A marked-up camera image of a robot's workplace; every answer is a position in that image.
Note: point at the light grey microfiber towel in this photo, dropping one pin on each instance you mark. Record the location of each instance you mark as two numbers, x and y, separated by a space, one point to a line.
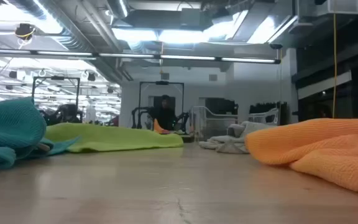
228 141

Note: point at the lime green microfiber towel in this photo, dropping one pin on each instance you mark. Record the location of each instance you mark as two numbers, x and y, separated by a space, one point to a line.
113 138

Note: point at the orange microfiber towel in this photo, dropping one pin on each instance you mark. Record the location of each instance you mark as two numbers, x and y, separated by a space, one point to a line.
306 143

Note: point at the background black robot arm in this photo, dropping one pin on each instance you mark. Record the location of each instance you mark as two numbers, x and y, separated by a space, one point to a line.
183 119
137 116

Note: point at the teal microfiber towel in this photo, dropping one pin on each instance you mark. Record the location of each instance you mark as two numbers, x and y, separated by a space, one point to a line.
11 124

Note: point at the person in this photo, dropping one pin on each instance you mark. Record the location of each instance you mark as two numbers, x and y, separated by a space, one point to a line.
165 115

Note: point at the small background orange towel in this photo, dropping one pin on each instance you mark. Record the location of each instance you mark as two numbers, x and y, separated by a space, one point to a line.
158 127

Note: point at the clear plastic bin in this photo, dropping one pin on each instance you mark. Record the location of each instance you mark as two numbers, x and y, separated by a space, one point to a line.
210 127

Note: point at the long ceiling light bar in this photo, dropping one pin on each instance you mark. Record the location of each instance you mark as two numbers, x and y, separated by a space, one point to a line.
182 57

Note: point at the dark background robot station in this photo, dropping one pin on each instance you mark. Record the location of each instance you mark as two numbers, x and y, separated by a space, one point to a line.
64 113

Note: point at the black background station frame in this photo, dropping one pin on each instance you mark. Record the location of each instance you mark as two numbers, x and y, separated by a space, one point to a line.
56 78
162 82

